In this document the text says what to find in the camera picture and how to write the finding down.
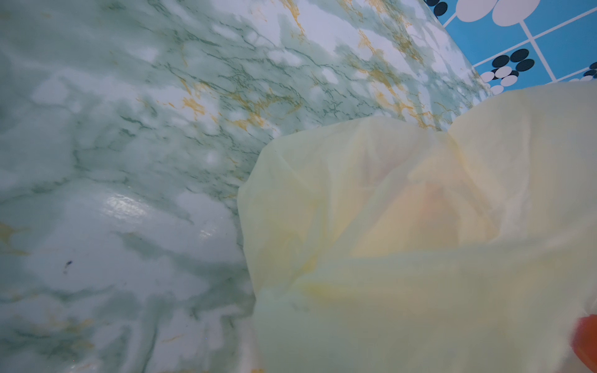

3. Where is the translucent printed plastic bag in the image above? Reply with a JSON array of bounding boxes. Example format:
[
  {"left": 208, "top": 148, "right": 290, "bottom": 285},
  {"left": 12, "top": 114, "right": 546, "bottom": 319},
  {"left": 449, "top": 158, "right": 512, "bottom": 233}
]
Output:
[{"left": 237, "top": 82, "right": 596, "bottom": 372}]

